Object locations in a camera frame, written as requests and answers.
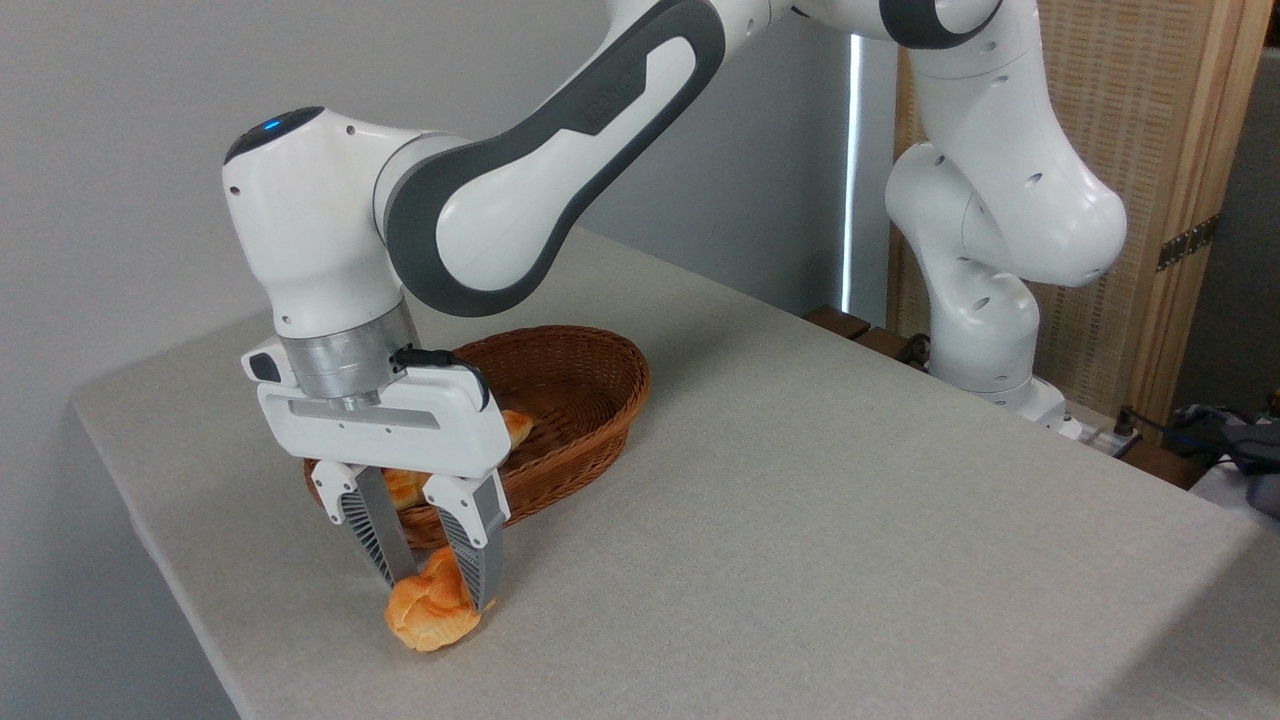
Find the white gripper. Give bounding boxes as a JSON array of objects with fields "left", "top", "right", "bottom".
[{"left": 242, "top": 340, "right": 513, "bottom": 613}]

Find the round knotted bread roll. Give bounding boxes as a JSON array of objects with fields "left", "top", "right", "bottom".
[{"left": 385, "top": 545, "right": 484, "bottom": 653}]

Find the long braided bread loaf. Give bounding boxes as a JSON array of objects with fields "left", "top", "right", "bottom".
[{"left": 383, "top": 408, "right": 534, "bottom": 512}]

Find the brown oval wicker basket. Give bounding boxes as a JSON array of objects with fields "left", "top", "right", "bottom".
[{"left": 303, "top": 325, "right": 651, "bottom": 550}]

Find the grey tablecloth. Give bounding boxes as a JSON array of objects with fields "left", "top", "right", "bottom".
[{"left": 70, "top": 225, "right": 1280, "bottom": 720}]

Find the white power strip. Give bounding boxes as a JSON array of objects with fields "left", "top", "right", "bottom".
[{"left": 1060, "top": 400, "right": 1143, "bottom": 459}]

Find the metal hinge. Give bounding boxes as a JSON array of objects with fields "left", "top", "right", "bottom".
[{"left": 1157, "top": 215, "right": 1221, "bottom": 273}]

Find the dark bag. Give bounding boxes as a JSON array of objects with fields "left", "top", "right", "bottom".
[{"left": 1165, "top": 400, "right": 1280, "bottom": 518}]

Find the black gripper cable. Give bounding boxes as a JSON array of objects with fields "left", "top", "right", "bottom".
[{"left": 392, "top": 346, "right": 491, "bottom": 411}]

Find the black power cable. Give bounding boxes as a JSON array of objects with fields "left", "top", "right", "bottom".
[{"left": 1115, "top": 405, "right": 1236, "bottom": 446}]

